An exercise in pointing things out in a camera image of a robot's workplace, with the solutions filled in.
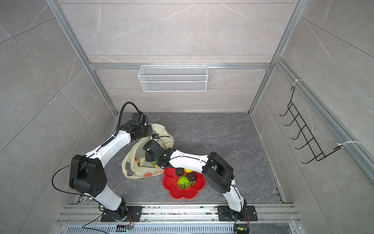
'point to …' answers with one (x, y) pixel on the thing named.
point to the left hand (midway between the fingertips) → (150, 127)
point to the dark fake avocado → (179, 171)
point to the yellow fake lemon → (188, 170)
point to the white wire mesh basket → (170, 78)
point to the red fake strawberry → (138, 162)
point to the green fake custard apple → (183, 183)
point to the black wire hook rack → (311, 143)
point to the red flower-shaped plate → (170, 179)
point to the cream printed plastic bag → (135, 165)
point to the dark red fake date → (192, 176)
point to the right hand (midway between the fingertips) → (149, 152)
